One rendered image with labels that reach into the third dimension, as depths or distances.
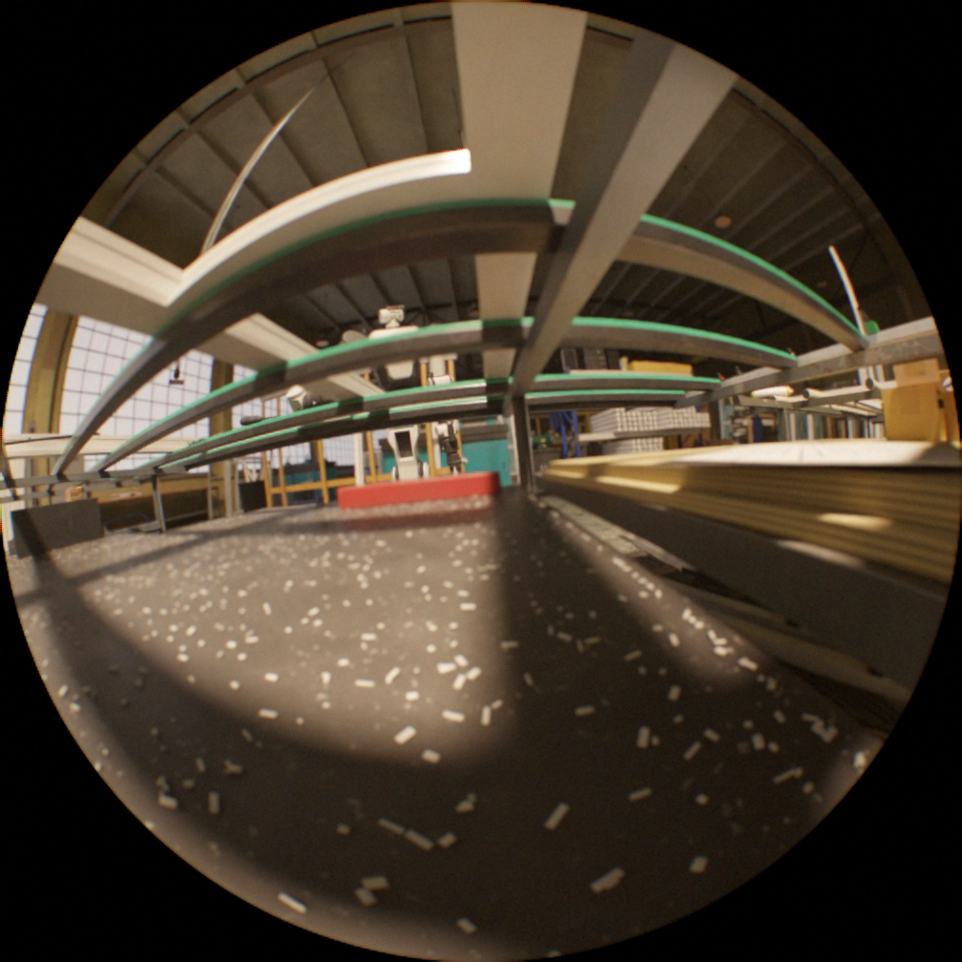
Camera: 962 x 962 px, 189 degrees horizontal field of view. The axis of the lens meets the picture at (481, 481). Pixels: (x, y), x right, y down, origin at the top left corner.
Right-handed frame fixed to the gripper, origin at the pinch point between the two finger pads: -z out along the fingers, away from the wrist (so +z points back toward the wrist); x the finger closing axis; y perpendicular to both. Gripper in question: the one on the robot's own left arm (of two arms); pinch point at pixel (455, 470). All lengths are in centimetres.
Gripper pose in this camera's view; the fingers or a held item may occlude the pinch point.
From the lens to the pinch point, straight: 163.9
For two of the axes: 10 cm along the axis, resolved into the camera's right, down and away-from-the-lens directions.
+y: 8.8, -2.6, 4.0
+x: 4.5, 1.3, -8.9
